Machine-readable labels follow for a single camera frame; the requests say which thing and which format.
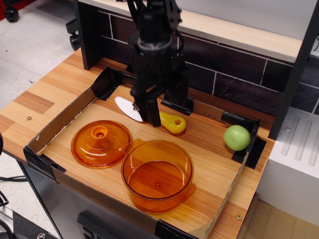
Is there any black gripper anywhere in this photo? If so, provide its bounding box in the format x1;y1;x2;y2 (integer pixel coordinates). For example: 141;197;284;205
129;33;188;126

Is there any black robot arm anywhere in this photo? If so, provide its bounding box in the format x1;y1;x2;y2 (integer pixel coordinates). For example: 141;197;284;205
127;0;193;127

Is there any orange transparent plastic pot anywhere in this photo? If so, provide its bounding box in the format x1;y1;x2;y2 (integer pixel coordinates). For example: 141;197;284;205
121;139;196;213

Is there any orange transparent pot lid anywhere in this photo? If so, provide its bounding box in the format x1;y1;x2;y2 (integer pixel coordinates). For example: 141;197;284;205
71;120;133;169

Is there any cardboard fence with black tape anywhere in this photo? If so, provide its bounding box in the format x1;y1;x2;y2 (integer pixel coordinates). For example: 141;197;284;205
25;64;274;239

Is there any green toy apple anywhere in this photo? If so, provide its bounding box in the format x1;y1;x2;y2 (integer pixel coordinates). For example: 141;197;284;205
224;125;251;151

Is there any dark brick backsplash panel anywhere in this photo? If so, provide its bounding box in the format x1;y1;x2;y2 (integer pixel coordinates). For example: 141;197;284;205
97;10;319;117

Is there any black chair caster base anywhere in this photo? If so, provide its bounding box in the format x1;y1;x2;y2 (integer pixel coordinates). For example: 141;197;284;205
65;19;80;51

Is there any white toy sink block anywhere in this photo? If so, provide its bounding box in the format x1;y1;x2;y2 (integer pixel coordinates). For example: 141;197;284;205
257;108;319;225

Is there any black caster wheel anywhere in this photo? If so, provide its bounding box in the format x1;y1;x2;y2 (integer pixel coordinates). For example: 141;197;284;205
4;6;19;22

